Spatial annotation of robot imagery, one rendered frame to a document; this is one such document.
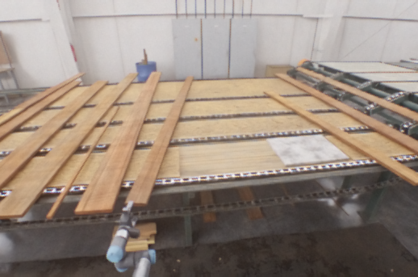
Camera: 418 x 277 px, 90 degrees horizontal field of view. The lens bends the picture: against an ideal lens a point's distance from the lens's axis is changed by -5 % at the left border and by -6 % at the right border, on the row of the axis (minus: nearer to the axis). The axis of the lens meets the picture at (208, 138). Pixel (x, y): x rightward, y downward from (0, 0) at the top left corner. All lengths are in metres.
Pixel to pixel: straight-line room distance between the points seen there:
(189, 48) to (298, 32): 3.66
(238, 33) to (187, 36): 1.46
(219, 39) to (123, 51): 2.93
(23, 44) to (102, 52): 2.27
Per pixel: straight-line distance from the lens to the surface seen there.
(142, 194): 1.59
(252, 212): 2.62
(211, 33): 6.86
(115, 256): 1.30
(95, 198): 1.67
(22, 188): 2.05
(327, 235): 2.67
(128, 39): 7.54
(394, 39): 10.74
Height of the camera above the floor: 1.90
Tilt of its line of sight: 28 degrees down
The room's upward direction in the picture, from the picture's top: straight up
